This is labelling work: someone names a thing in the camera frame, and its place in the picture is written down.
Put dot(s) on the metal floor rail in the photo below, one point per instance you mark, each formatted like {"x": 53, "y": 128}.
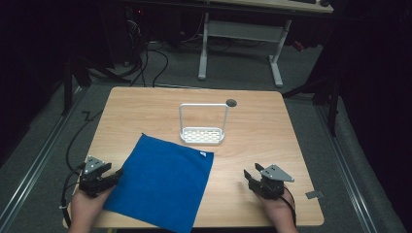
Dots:
{"x": 348, "y": 171}
{"x": 35, "y": 165}

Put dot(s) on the person's right hand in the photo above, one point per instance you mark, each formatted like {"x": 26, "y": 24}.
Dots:
{"x": 279, "y": 208}

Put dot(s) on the black round table grommet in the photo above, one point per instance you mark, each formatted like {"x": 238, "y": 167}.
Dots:
{"x": 231, "y": 103}

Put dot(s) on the blue cloth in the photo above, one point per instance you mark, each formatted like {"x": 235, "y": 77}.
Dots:
{"x": 163, "y": 184}

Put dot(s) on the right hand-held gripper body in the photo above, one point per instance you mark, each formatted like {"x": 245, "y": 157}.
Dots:
{"x": 271, "y": 184}

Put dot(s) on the white-legged desk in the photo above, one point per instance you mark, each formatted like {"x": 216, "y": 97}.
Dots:
{"x": 243, "y": 30}

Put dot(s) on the black keyboard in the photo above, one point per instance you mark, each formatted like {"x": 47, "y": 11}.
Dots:
{"x": 302, "y": 1}

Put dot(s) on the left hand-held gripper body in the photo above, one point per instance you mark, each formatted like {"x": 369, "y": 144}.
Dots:
{"x": 92, "y": 181}

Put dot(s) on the black metal stand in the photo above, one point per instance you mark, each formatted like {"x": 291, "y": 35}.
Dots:
{"x": 68, "y": 84}
{"x": 330, "y": 97}

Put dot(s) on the white rack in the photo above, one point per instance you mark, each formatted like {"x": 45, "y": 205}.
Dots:
{"x": 202, "y": 135}

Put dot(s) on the black computer mouse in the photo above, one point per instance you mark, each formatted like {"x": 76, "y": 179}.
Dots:
{"x": 324, "y": 3}

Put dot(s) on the grey tape piece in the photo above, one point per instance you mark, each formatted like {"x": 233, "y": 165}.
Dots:
{"x": 314, "y": 194}

